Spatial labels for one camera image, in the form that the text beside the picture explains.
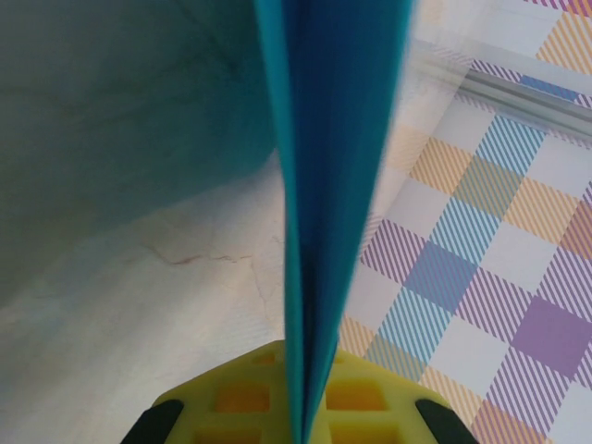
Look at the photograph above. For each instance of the aluminium side rail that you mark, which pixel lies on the aluminium side rail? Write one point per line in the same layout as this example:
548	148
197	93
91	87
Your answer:
522	99

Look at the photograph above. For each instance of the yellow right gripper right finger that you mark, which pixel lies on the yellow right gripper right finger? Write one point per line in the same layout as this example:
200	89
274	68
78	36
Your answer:
384	407

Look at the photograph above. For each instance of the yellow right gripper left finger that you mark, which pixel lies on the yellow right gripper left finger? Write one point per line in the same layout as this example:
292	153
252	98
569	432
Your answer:
222	402

